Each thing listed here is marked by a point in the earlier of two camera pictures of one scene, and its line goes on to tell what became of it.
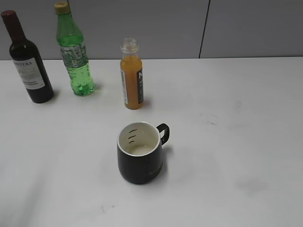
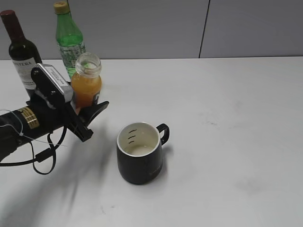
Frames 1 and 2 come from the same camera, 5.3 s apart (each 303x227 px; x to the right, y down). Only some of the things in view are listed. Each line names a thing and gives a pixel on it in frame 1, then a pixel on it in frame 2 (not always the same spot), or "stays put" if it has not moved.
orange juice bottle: (132, 74) -> (86, 82)
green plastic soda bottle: (70, 38) stays put
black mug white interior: (139, 151) stays put
